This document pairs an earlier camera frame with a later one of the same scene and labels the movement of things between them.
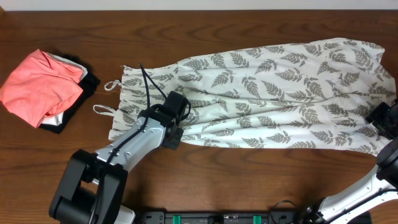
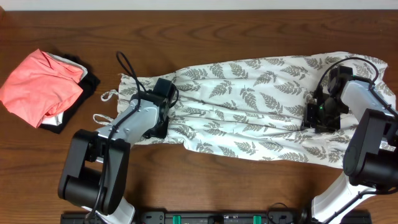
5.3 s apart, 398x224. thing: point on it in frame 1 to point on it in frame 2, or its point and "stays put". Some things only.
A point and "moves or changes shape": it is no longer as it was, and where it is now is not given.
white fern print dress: (314, 95) moves or changes shape
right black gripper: (377, 116) to (309, 117)
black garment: (87, 86) stays put
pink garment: (41, 85) stays put
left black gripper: (173, 144) to (162, 134)
